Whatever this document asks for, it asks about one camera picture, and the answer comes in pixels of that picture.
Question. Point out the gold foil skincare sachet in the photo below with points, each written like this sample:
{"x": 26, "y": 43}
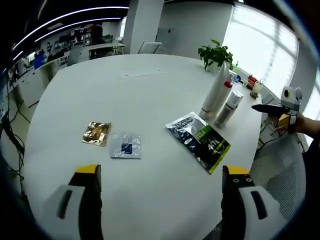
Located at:
{"x": 96, "y": 133}

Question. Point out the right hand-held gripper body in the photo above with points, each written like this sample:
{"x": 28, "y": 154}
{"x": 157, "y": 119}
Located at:
{"x": 291, "y": 98}

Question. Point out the person's right hand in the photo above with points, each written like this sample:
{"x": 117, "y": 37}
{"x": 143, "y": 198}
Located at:
{"x": 301, "y": 125}

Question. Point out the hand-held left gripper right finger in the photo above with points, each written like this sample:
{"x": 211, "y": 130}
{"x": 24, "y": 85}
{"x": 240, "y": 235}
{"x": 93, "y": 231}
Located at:
{"x": 242, "y": 212}

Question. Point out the large red-collared skincare bottle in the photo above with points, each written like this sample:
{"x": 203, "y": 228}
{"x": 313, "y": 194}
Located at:
{"x": 228, "y": 84}

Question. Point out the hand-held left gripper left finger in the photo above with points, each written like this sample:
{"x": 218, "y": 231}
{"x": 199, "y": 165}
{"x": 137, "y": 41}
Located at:
{"x": 85, "y": 207}

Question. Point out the white skincare tube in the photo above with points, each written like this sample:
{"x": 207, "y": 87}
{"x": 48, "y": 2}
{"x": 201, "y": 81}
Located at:
{"x": 215, "y": 92}

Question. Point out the thin ceiling light strip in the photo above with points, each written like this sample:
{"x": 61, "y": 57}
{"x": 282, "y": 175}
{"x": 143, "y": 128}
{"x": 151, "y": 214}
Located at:
{"x": 75, "y": 24}
{"x": 75, "y": 14}

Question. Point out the small white skincare bottle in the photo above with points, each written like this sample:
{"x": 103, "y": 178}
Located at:
{"x": 228, "y": 110}

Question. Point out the blue box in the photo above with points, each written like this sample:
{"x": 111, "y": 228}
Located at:
{"x": 40, "y": 62}

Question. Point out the red box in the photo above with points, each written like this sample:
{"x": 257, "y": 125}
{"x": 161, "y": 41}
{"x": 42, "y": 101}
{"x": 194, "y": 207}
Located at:
{"x": 252, "y": 80}

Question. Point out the blue pouch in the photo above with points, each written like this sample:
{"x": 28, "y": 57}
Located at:
{"x": 238, "y": 79}

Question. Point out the dark green-edged skincare sachet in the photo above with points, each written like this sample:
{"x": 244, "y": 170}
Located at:
{"x": 200, "y": 142}

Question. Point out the white framed office chair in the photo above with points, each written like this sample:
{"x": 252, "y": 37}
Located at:
{"x": 150, "y": 47}

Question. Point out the cream bottle with straw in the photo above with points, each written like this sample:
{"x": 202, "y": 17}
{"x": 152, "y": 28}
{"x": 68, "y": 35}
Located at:
{"x": 257, "y": 88}

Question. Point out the grey mesh office chair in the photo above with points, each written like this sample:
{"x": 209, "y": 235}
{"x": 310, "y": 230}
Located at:
{"x": 282, "y": 175}

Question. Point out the silver skincare sachet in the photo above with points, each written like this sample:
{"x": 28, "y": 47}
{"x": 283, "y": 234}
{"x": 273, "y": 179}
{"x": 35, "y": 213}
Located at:
{"x": 125, "y": 145}

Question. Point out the green bottle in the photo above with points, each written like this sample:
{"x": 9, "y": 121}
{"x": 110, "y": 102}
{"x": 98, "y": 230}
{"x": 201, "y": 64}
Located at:
{"x": 236, "y": 67}

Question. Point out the potted green plant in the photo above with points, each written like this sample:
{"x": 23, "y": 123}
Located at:
{"x": 215, "y": 53}

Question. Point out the white power strip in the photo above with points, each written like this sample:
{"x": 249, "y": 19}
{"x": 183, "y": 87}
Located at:
{"x": 145, "y": 75}

